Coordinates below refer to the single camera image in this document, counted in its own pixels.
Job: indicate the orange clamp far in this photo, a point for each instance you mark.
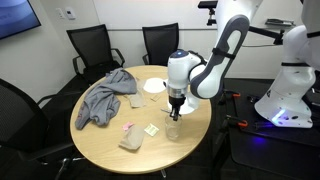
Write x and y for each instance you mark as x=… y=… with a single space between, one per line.
x=232 y=93

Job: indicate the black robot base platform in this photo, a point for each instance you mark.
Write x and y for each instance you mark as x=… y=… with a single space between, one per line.
x=257 y=125

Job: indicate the clear glass cup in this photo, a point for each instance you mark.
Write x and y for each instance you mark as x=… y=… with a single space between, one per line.
x=172 y=127

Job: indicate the small white plate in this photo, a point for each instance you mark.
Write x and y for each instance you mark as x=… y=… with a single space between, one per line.
x=154 y=85

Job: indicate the yellow-green sachet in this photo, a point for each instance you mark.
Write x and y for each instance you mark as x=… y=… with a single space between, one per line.
x=151 y=129

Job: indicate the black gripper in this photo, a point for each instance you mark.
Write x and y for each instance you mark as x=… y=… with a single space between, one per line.
x=175 y=103

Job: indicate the white light switch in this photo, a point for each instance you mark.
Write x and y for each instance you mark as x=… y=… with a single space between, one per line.
x=60 y=13

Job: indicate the large white plate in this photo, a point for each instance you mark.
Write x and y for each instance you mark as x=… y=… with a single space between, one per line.
x=191 y=104

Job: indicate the grey sweatshirt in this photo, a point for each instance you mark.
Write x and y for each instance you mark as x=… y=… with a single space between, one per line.
x=100 y=103

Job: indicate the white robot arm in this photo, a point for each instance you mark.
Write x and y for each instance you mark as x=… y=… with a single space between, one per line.
x=191 y=78

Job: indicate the brown paper napkin left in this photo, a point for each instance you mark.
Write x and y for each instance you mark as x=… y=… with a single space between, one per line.
x=137 y=100

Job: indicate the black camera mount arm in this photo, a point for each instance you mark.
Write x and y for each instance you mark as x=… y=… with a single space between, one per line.
x=211 y=6

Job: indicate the black mesh chair back left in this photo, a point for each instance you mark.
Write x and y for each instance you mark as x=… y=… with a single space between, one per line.
x=95 y=57

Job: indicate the black grey marker pen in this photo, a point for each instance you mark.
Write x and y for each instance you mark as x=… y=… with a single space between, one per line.
x=165 y=110

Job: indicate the pink sachet near cup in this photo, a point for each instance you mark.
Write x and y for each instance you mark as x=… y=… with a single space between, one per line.
x=126 y=126

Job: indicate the black mesh chair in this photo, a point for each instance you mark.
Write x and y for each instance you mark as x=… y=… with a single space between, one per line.
x=95 y=57
x=160 y=43

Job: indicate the black office chair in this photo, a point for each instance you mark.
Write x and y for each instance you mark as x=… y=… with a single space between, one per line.
x=26 y=128

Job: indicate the wall television screen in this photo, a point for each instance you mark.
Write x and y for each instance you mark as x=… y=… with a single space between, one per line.
x=16 y=16

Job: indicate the black mesh chair back right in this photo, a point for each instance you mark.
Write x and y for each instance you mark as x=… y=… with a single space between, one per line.
x=160 y=43

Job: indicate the white wall thermostat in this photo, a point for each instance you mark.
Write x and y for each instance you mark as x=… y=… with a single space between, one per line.
x=70 y=13

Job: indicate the orange black clamp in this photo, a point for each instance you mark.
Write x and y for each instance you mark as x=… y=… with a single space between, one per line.
x=235 y=121

